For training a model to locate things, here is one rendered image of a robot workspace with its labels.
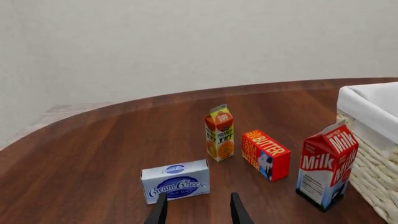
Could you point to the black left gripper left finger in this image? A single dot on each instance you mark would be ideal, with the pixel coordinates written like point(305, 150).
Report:
point(159, 212)

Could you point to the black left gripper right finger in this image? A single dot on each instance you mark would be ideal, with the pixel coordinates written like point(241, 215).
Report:
point(238, 211)

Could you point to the white wicker basket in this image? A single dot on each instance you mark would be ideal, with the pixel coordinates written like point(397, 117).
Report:
point(371, 140)

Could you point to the blue cream cheese box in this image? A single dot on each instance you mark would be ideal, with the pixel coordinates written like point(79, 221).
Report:
point(176, 180)

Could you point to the red butter box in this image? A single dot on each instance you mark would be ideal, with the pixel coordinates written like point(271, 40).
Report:
point(264, 155)

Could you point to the orange juice carton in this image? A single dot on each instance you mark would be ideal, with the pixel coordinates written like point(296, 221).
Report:
point(220, 135)

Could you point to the red milk carton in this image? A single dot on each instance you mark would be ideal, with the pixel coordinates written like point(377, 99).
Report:
point(326, 165)

